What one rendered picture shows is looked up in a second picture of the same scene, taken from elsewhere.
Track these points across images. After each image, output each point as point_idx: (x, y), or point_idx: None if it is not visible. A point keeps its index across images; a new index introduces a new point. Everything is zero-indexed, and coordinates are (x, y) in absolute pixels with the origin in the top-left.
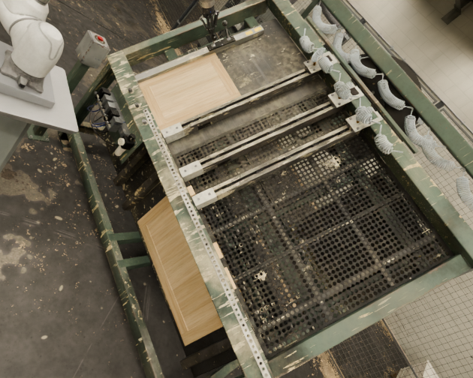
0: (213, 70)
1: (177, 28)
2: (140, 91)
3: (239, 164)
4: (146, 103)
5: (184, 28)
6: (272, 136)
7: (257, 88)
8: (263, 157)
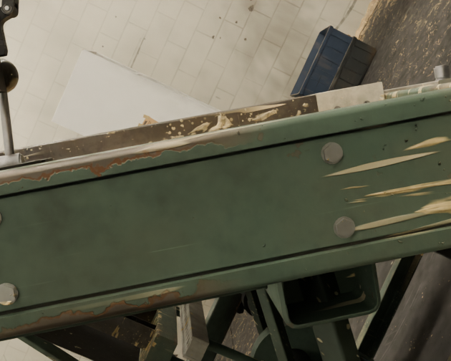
0: None
1: (152, 143)
2: None
3: (201, 329)
4: (446, 83)
5: (94, 153)
6: None
7: (19, 147)
8: None
